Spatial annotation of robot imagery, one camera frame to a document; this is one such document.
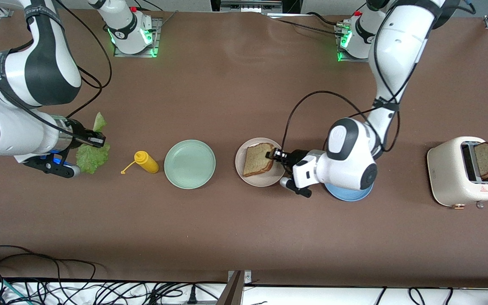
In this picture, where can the aluminium table edge bracket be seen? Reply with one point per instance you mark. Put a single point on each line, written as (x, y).
(234, 292)

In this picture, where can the cream white toaster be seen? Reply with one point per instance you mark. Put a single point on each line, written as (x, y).
(445, 169)

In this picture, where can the grey power strip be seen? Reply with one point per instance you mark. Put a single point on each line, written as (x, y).
(201, 303)

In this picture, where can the blue plate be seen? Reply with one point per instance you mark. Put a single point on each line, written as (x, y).
(350, 196)

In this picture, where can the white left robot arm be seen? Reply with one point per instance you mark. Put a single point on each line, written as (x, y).
(400, 42)

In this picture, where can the black power plug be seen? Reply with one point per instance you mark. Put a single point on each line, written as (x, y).
(192, 296)

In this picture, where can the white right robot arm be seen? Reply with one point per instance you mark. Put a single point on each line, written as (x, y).
(45, 72)

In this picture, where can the mint green plate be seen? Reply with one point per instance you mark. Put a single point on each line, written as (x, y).
(189, 164)

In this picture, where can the aluminium frame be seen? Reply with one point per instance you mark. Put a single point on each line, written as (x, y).
(250, 5)

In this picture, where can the beige plate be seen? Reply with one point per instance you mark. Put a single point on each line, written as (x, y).
(261, 181)

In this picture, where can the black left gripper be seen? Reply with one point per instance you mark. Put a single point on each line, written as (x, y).
(295, 156)

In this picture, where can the yellow mustard squeeze bottle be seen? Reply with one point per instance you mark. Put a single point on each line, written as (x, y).
(148, 163)

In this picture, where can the green lettuce leaf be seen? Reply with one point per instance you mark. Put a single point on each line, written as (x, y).
(91, 161)

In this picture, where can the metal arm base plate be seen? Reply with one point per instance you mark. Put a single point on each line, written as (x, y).
(119, 51)
(341, 57)

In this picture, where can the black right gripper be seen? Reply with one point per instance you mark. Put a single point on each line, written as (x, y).
(79, 131)

